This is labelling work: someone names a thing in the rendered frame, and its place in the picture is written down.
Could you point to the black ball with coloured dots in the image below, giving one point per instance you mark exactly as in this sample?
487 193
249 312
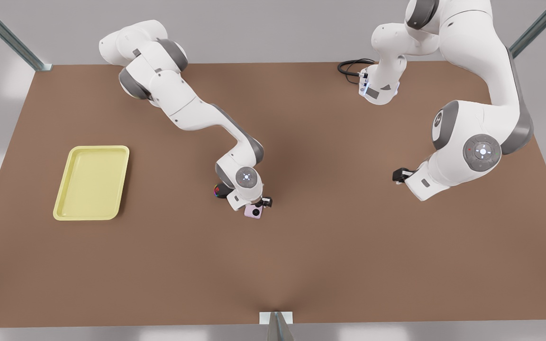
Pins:
220 191

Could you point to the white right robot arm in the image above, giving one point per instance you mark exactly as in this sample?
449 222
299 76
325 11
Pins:
183 104

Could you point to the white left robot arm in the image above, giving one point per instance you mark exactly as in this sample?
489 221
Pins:
472 142

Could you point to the silver frame post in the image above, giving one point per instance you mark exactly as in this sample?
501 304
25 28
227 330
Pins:
277 327
10 37
536 26

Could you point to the pink box with black circle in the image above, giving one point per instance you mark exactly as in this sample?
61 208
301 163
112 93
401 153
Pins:
254 211

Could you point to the yellow rectangular tray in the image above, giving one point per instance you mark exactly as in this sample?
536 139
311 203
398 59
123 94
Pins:
92 183

